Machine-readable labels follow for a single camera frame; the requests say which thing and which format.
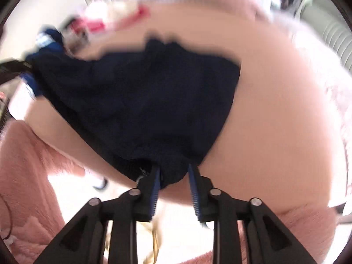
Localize dark navy shorts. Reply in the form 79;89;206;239
28;39;240;187

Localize white and pink garment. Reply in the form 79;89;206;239
61;0;149;52

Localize pink bed sheet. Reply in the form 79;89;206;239
24;5;334;212

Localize blue white-striped jacket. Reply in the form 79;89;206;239
21;27;66;98

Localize pink fluffy sleeve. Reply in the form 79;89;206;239
1;120;85;263

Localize grey padded headboard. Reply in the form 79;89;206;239
296;0;351;72

